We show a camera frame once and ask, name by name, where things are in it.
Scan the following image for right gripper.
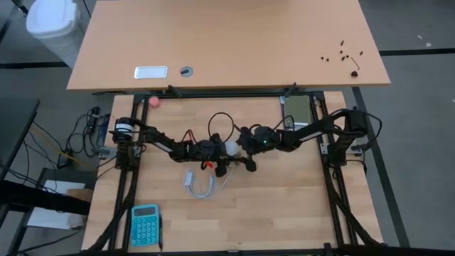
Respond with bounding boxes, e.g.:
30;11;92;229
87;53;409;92
235;126;267;174

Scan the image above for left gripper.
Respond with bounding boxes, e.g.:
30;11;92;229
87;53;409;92
193;132;235;178

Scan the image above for white lightbulb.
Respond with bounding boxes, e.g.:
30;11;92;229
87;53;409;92
225;141;242;158

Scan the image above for metal lamp socket stand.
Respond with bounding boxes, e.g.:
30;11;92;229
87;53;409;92
226;155;243;169

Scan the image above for black clamp lever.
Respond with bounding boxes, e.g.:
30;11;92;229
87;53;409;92
284;82;298;99
166;84;183;99

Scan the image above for black pen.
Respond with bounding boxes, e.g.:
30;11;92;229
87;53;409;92
158;213;165;252

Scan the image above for teal calculator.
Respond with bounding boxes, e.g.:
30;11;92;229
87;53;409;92
129;203;161;248

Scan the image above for tan wooden desk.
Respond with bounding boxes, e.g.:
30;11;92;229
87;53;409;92
66;0;391;92

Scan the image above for black power strip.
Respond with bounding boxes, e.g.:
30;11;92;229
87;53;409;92
87;105;102;135

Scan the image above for black power adapter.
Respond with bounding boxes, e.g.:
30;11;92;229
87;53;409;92
56;151;75;170

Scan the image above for grey low platform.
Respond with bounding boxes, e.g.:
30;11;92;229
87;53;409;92
37;166;97;193

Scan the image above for white paper sheet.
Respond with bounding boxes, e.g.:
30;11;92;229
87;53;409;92
26;179;88;230

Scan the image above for black metal beam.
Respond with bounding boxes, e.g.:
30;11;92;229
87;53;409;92
0;179;92;216

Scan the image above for black side table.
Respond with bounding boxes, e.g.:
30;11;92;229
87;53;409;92
0;96;41;178

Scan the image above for white trash bin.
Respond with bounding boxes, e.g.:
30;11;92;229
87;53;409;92
26;0;85;69

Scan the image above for black cable with red tape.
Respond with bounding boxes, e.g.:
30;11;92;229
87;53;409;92
200;112;236;171

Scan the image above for white power cord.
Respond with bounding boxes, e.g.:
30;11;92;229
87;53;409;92
183;166;235;200

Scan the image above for black aluminium table frame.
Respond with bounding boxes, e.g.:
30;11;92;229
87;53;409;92
85;90;387;256

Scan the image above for yellow floor cable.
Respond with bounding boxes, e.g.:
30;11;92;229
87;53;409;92
29;126;96;171

